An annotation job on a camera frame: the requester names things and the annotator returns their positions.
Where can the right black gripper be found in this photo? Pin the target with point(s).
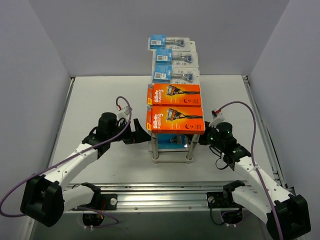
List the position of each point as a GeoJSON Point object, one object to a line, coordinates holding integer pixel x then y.
{"type": "Point", "coordinates": [206, 133]}

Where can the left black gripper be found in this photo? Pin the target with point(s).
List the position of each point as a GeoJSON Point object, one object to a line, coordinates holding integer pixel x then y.
{"type": "Point", "coordinates": [136, 130]}

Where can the blue Harry's box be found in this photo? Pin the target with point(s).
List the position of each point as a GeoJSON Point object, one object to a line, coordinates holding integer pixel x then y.
{"type": "Point", "coordinates": [172, 143]}

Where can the orange Fusion5 razor box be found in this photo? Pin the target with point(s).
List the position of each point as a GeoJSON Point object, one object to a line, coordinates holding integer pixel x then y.
{"type": "Point", "coordinates": [175, 120]}
{"type": "Point", "coordinates": [169, 94]}

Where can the clear blue-card razor blister pack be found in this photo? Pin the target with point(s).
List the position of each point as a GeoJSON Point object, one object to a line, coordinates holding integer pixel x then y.
{"type": "Point", "coordinates": [175, 75]}

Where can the Gillette SkinGuard blister pack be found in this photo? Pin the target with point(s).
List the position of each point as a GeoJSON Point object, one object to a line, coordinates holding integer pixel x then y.
{"type": "Point", "coordinates": [180, 59]}

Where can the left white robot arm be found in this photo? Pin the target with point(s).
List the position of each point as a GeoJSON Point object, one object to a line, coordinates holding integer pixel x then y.
{"type": "Point", "coordinates": [46, 196]}

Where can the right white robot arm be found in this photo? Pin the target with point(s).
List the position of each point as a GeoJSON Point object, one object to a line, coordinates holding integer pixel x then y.
{"type": "Point", "coordinates": [285, 215]}

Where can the white two-tier shelf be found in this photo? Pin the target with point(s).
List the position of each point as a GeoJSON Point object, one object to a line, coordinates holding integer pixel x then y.
{"type": "Point", "coordinates": [173, 156]}

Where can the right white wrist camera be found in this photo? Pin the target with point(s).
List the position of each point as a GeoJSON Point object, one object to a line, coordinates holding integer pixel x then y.
{"type": "Point", "coordinates": [217, 118]}

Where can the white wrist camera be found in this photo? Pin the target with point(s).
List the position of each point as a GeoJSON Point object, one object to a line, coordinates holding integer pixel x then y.
{"type": "Point", "coordinates": [124, 112]}
{"type": "Point", "coordinates": [217, 118]}

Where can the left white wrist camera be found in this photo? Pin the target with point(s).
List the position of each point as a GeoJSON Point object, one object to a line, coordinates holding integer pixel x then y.
{"type": "Point", "coordinates": [124, 112]}

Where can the aluminium mounting rail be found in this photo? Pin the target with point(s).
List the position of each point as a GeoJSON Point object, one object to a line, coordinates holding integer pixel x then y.
{"type": "Point", "coordinates": [170, 197]}

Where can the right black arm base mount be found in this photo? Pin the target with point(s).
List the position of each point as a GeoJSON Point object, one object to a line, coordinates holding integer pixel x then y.
{"type": "Point", "coordinates": [216, 200]}

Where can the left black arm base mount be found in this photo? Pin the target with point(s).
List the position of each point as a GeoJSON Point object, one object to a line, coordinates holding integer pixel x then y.
{"type": "Point", "coordinates": [107, 201]}

